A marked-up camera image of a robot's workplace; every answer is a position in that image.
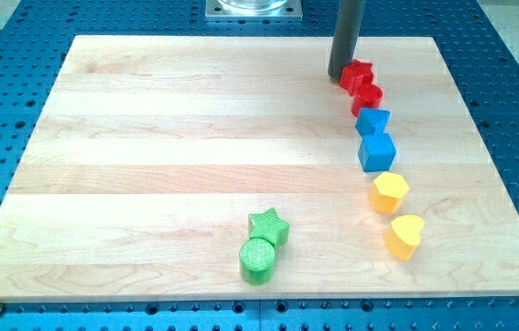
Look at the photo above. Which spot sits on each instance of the yellow hexagon block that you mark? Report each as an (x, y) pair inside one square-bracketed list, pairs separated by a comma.
[(388, 192)]

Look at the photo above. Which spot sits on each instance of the green cylinder block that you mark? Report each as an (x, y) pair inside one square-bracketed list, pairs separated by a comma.
[(257, 261)]

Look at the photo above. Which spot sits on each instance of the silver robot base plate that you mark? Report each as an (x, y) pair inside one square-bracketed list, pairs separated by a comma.
[(248, 9)]

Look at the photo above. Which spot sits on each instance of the red star block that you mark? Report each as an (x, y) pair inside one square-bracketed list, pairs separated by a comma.
[(355, 74)]

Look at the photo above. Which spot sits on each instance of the red cylinder block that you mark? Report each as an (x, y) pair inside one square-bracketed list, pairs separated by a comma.
[(366, 96)]

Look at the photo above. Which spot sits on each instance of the green star block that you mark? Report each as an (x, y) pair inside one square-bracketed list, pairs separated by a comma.
[(268, 226)]

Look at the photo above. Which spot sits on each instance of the light wooden board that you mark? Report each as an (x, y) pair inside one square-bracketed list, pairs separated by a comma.
[(151, 152)]

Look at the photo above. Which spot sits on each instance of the yellow heart block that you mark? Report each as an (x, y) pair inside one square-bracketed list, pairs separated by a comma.
[(404, 236)]

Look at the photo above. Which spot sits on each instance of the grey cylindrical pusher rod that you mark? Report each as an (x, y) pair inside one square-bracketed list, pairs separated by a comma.
[(345, 37)]

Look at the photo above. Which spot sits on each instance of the blue cube block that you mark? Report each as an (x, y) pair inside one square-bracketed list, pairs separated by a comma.
[(377, 152)]

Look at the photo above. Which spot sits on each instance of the blue triangular block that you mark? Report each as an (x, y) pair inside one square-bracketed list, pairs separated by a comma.
[(372, 121)]

